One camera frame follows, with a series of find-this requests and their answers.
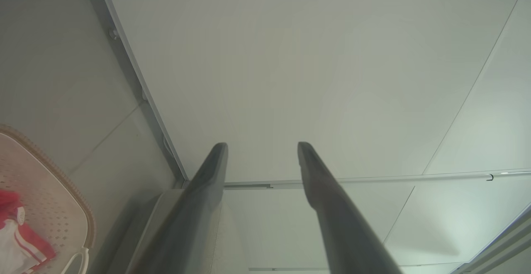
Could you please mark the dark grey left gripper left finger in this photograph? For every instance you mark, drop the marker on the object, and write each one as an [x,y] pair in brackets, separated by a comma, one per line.
[195,216]

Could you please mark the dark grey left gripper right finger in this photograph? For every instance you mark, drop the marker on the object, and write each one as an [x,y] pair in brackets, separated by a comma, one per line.
[344,232]

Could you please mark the red and white garment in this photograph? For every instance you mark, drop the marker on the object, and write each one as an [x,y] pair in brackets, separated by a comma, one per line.
[16,236]

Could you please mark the beige perforated laundry basket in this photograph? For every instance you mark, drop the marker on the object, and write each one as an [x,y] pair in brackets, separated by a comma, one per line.
[54,199]

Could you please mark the grey metal frame rail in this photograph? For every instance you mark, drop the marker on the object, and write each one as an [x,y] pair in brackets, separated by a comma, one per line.
[137,74]
[373,179]

